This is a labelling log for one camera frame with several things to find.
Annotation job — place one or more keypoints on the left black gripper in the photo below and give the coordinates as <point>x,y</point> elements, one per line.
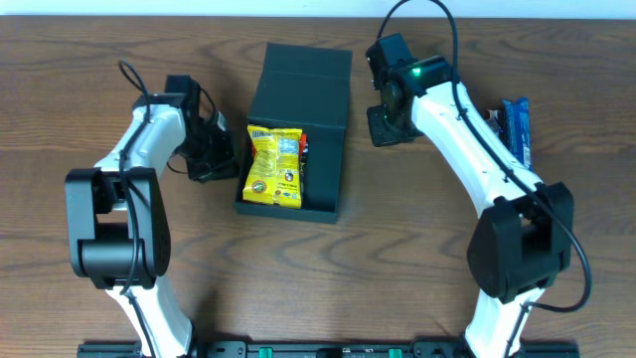
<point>214,162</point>

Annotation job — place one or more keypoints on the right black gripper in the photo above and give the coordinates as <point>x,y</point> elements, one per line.
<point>380,127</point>

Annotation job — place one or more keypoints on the yellow snack bag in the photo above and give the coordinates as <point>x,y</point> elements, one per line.
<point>273,177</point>

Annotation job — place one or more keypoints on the red candy bag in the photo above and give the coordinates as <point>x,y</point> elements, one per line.
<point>303,146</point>

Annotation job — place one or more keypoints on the dark green box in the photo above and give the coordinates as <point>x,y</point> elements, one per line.
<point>306,88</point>

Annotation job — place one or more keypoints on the blue cookie roll pack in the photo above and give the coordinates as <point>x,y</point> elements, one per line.
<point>517,129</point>

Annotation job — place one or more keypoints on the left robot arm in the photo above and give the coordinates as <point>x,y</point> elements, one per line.
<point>118,229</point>

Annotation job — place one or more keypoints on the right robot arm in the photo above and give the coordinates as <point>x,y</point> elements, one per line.
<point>521,243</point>

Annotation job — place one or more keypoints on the dark navy chocolate bar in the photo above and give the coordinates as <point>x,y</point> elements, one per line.
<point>494,121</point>

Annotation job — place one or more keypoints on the black mounting rail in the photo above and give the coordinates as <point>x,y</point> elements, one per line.
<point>416,349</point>

